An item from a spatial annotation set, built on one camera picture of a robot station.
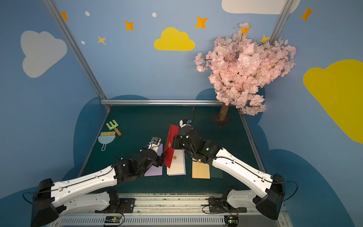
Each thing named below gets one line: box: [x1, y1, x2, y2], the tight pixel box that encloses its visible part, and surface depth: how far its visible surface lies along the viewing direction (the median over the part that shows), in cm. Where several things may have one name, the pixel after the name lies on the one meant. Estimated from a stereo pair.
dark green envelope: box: [210, 165, 224, 179], surface depth 88 cm
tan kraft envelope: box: [191, 157, 211, 180], surface depth 88 cm
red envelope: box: [164, 124, 180, 169], surface depth 74 cm
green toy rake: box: [105, 119, 122, 137], surface depth 110 cm
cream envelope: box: [166, 149, 185, 175], surface depth 90 cm
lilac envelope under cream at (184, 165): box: [167, 149, 187, 176], surface depth 90 cm
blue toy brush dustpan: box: [97, 131, 116, 152], surface depth 104 cm
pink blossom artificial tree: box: [194, 22, 297, 122], surface depth 73 cm
